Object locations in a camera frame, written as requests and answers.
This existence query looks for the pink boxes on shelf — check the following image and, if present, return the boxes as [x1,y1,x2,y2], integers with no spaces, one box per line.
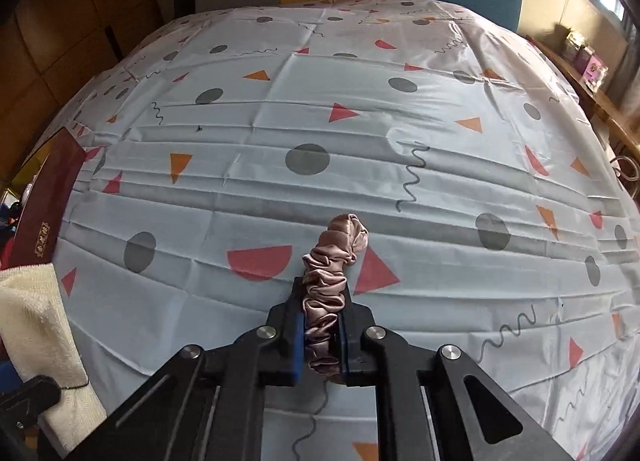
[585,58,610,92]

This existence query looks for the small purple box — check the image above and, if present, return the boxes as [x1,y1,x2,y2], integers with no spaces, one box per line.
[577,43,597,74]

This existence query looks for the cream mesh cloth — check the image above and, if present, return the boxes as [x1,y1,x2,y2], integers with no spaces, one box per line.
[0,261,108,447]

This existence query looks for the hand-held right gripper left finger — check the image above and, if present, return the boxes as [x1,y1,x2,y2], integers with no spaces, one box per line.
[65,276,306,461]

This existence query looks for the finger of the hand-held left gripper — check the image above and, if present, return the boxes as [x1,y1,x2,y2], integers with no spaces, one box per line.
[0,375,62,439]

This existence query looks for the wooden side table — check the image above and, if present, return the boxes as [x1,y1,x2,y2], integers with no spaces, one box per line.
[520,33,640,162]

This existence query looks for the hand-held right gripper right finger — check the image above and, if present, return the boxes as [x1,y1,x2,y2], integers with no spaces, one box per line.
[337,286,571,461]

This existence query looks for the white metal scroll frame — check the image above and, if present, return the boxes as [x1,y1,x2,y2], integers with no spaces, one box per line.
[607,153,640,202]

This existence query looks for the pink satin scrunchie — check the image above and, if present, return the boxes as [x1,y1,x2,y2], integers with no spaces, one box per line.
[301,213,370,382]

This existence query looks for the wooden wardrobe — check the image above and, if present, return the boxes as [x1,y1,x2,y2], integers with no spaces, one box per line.
[0,0,201,182]

